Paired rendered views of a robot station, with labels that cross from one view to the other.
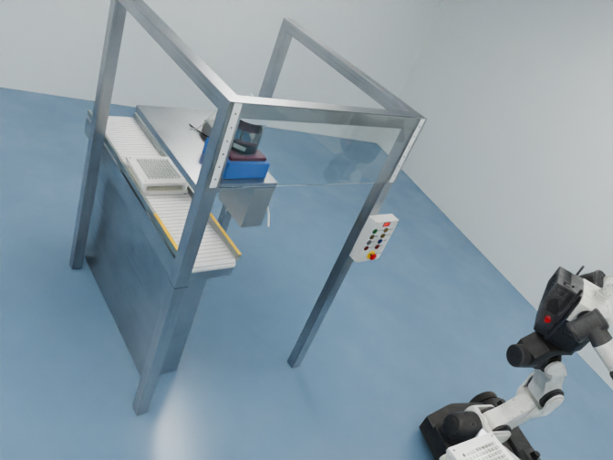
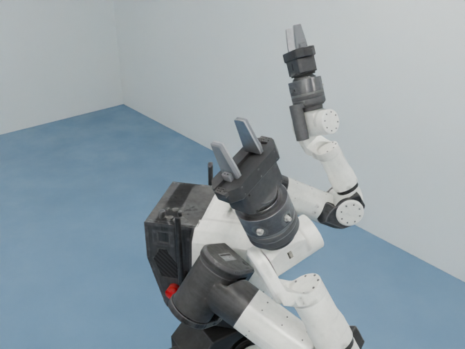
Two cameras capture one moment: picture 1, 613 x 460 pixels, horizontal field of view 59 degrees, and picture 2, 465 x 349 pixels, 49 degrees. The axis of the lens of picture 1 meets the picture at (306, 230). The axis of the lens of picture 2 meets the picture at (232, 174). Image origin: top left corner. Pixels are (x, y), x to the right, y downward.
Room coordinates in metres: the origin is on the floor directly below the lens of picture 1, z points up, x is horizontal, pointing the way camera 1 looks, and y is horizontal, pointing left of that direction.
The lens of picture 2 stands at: (1.29, -1.32, 1.92)
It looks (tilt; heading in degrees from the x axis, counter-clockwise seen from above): 28 degrees down; 357
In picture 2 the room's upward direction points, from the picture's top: straight up
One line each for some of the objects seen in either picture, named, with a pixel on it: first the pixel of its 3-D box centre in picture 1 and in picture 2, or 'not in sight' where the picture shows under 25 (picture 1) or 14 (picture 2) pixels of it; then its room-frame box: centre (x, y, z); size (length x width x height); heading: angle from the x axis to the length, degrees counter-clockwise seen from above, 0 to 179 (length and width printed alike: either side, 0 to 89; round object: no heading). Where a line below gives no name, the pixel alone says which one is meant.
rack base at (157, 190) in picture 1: (155, 179); not in sight; (2.33, 0.80, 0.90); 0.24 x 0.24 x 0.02; 48
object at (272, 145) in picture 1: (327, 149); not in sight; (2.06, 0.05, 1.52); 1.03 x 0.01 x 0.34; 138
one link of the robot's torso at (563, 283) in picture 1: (571, 310); (219, 252); (2.33, -1.33, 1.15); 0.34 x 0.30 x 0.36; 164
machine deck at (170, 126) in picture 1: (203, 146); not in sight; (2.07, 0.55, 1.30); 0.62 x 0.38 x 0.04; 48
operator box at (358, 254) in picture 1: (373, 237); not in sight; (2.44, -0.33, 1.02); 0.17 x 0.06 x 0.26; 138
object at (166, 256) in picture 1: (151, 188); not in sight; (2.34, 0.82, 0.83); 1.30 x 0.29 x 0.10; 48
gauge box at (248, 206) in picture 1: (245, 193); not in sight; (2.04, 0.31, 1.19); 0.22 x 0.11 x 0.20; 48
